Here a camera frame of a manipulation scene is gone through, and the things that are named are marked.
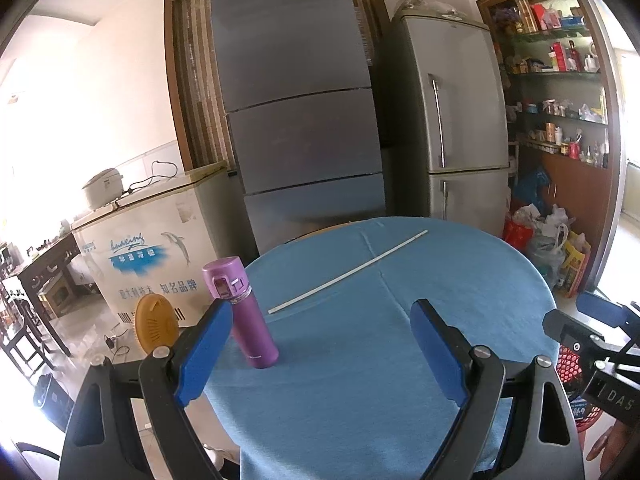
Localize dark wooden chair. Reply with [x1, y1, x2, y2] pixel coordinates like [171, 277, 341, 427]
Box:
[0, 260, 66, 376]

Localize large blue bag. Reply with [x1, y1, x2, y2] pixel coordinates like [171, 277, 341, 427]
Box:
[514, 165, 551, 211]

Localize yellow printed bag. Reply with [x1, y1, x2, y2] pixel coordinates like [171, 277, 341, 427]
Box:
[562, 232, 591, 296]

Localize long white rod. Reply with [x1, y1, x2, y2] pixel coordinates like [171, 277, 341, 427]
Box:
[267, 230, 429, 316]

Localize assorted bottles and boxes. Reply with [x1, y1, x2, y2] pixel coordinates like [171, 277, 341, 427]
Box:
[492, 0, 611, 166]

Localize white rice cooker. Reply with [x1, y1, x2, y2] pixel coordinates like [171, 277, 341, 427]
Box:
[81, 168, 126, 211]

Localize red plastic basket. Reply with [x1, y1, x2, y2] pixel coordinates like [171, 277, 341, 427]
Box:
[555, 345, 606, 433]

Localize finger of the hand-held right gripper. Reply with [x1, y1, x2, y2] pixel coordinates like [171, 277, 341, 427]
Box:
[542, 309, 626, 361]
[575, 292, 640, 341]

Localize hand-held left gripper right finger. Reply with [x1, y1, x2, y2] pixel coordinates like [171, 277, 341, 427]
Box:
[410, 299, 586, 480]

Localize white plastic jug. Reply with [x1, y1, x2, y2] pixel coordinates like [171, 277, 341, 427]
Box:
[202, 442, 241, 466]

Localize translucent plastic bag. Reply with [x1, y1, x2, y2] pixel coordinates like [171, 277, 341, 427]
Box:
[395, 0, 471, 18]

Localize black power cable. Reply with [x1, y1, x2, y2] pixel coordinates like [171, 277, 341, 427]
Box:
[127, 160, 181, 193]

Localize black bin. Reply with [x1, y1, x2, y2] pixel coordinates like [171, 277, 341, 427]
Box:
[32, 372, 76, 433]

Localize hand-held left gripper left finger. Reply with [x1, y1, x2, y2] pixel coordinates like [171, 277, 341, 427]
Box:
[59, 299, 236, 480]

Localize blue tablecloth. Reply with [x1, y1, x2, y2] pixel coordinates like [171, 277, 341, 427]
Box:
[202, 216, 561, 480]

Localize dark wooden table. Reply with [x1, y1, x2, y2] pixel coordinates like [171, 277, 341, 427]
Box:
[17, 232, 98, 318]

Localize purple thermos bottle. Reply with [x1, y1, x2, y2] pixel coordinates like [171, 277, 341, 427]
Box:
[201, 256, 279, 370]

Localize grey three-door fridge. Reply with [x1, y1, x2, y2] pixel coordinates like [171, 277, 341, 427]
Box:
[207, 0, 388, 256]

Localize silver two-door fridge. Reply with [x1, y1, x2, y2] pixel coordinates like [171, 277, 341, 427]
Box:
[392, 12, 513, 238]

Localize red shopping bag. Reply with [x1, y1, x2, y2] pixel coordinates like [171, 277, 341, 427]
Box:
[502, 215, 533, 253]

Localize white chest freezer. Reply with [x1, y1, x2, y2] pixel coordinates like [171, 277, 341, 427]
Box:
[71, 160, 233, 326]

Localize wooden shelf cabinet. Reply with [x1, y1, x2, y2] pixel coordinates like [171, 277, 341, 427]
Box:
[475, 0, 626, 301]

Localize person's right hand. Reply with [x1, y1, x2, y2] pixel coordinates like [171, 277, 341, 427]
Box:
[586, 417, 640, 480]

